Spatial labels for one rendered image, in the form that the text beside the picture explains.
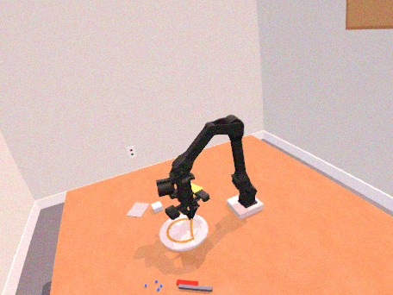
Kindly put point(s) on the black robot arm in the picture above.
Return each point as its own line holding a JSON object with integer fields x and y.
{"x": 180, "y": 173}

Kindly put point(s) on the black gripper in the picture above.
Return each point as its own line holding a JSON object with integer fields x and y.
{"x": 187, "y": 200}

